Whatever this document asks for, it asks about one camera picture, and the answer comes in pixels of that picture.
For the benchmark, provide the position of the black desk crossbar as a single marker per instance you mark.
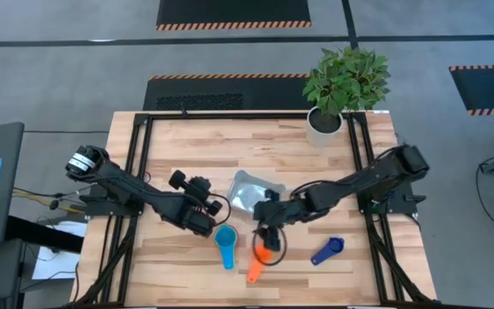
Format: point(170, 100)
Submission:
point(45, 234)

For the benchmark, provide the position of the orange measuring cup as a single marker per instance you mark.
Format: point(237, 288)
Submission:
point(253, 272)

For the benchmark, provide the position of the small navy measuring cup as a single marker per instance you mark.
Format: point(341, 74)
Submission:
point(335, 245)

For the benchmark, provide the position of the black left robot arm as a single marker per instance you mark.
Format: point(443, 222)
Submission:
point(144, 193)

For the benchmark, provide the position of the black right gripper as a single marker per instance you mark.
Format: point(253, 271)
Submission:
point(285, 212)

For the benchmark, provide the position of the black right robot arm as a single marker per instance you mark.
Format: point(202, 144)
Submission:
point(358, 180)

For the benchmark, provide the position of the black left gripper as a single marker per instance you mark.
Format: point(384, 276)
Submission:
point(199, 189)

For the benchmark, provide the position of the light blue measuring cup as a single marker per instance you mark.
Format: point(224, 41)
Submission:
point(225, 238)

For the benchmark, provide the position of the white paper sheet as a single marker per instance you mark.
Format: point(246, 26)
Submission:
point(58, 262)

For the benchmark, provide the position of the green plant in white pot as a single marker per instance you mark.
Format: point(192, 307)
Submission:
point(345, 81)

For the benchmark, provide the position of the black hazard-striped floor mat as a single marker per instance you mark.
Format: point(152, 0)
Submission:
point(272, 92)
point(230, 10)
point(491, 88)

